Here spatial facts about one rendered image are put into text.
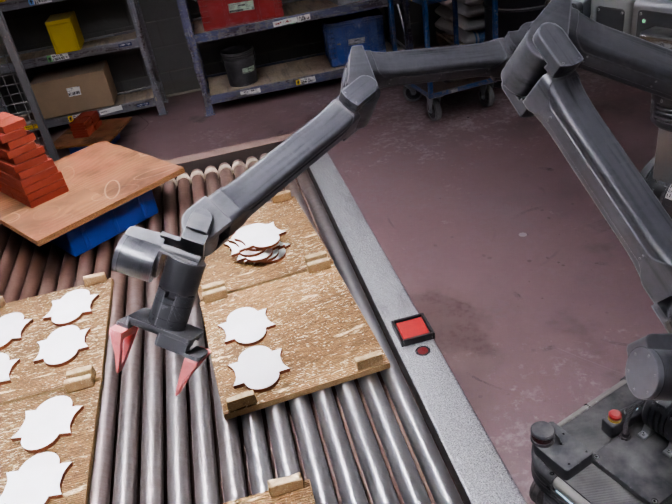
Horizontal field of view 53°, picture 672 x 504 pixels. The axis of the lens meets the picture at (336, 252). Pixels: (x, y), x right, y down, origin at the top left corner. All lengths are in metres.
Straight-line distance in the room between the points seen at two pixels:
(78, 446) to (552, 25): 1.11
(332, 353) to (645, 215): 0.77
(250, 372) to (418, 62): 0.70
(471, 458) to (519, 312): 1.82
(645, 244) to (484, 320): 2.14
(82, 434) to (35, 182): 0.96
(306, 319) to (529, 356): 1.43
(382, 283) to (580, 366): 1.30
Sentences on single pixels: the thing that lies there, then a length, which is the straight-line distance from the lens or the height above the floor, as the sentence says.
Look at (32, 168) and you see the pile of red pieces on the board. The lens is 2.18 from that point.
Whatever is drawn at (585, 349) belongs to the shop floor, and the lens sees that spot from 2.86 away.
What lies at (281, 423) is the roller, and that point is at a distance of 1.34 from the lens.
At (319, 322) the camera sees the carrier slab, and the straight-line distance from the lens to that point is 1.53.
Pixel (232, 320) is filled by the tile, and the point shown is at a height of 0.95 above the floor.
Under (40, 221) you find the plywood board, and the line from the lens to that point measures 2.10.
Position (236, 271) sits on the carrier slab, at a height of 0.94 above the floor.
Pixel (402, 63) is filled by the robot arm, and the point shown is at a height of 1.49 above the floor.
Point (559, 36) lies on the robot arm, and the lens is 0.93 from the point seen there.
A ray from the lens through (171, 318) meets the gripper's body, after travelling 1.01.
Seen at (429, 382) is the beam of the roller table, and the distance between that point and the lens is 1.38.
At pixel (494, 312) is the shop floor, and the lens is 3.02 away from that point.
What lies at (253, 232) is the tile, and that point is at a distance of 1.81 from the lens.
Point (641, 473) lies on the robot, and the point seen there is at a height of 0.26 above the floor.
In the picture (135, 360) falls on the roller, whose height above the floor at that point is 0.91.
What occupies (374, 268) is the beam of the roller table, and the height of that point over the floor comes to 0.91.
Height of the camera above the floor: 1.87
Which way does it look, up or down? 32 degrees down
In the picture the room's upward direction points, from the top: 10 degrees counter-clockwise
